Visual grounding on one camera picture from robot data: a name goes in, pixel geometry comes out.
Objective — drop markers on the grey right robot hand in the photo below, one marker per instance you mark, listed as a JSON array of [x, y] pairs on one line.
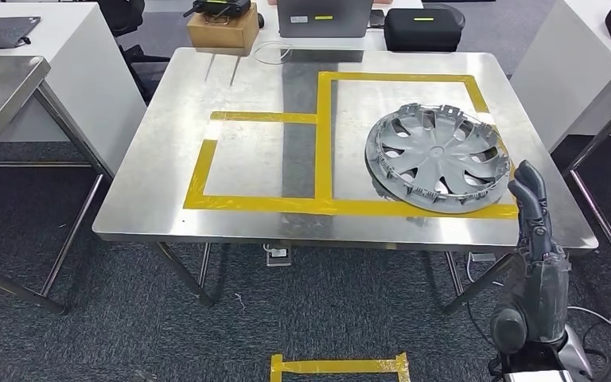
[[542, 295]]

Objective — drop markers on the silver plastic wheel hubcap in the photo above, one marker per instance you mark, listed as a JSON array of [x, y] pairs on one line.
[[437, 153]]

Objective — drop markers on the yellow floor tape square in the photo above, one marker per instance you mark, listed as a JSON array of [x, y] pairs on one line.
[[337, 365]]

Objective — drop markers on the white cabinet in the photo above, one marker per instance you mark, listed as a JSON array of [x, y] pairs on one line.
[[94, 79], [569, 68]]

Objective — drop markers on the yellow table tape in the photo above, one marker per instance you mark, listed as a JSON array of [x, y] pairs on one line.
[[324, 158]]

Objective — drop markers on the square floor socket plate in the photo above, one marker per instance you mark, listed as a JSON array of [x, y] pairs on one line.
[[278, 255]]

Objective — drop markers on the black zippered hard case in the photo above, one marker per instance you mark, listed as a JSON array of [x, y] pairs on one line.
[[421, 34]]

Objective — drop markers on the black round stool seat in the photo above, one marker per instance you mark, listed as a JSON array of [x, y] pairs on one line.
[[458, 13]]

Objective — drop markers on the small white floor thread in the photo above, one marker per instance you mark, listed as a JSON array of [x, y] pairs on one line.
[[240, 301]]

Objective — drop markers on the grey flat electronic device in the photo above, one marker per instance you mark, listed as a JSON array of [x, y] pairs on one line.
[[326, 23]]

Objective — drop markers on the black computer mouse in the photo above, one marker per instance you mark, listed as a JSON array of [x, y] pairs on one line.
[[260, 20]]

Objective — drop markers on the brown cardboard box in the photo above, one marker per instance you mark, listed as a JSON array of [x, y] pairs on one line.
[[221, 34]]

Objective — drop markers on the black radio transceiver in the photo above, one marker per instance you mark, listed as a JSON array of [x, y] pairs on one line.
[[221, 6]]

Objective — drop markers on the black office chair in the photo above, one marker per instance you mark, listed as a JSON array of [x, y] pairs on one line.
[[142, 63]]

